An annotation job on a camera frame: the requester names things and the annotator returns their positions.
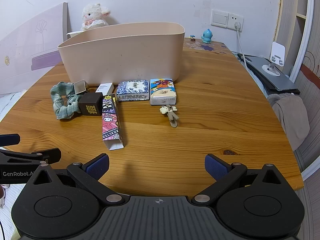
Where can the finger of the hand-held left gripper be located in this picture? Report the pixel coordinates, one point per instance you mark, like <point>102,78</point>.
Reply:
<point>8,139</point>
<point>51,155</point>

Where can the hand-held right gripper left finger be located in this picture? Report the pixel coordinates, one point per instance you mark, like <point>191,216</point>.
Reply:
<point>97,167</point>

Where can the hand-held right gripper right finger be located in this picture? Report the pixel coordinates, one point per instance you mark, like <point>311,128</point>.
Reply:
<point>215,167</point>

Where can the light blue bed sheet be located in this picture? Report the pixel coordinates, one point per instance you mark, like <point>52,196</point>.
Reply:
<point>10,103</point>

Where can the long cartoon print box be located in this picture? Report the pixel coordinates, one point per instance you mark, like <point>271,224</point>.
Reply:
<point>111,122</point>

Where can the black cube box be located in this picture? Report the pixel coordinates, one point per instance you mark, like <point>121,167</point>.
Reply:
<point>91,106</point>

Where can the green checked scrunchie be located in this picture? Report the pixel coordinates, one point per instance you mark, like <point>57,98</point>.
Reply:
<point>58,90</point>

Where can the small open gold-trimmed box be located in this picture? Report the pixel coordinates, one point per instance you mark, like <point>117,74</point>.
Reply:
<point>80,86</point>

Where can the small white box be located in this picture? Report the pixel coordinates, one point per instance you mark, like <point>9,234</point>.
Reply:
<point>105,89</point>

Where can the blue white tissue pack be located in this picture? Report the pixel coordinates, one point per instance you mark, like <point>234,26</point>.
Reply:
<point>132,90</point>

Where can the grey cloth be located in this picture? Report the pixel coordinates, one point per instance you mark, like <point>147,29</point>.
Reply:
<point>290,116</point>

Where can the colourful cartoon tissue pack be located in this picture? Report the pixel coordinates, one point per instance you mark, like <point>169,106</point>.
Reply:
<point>162,92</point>

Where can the black laptop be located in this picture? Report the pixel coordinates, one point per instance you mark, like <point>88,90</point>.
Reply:
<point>280,86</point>

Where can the beige plastic storage bin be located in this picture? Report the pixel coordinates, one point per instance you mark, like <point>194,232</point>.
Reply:
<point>120,57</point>

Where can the grey laptop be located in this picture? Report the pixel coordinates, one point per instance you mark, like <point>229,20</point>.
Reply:
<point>258,63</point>

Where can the purple floral table mat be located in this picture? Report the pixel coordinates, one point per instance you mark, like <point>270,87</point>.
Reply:
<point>210,47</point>

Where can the small mushroom figurine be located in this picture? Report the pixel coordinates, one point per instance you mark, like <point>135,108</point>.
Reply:
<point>192,38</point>

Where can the blue figurine toy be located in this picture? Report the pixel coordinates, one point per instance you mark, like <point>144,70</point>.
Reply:
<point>206,36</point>

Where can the white phone stand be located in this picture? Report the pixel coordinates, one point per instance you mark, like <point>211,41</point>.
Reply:
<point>277,51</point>

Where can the white plush sheep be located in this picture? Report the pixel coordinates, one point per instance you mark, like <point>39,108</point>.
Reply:
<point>91,15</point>

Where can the wooden shelf unit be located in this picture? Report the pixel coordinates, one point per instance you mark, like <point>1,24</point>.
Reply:
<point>287,22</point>

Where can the white wall switch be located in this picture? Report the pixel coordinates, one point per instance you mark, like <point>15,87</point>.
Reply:
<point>219,18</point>

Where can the white wall socket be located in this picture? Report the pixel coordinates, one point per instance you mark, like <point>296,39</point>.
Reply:
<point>235,18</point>

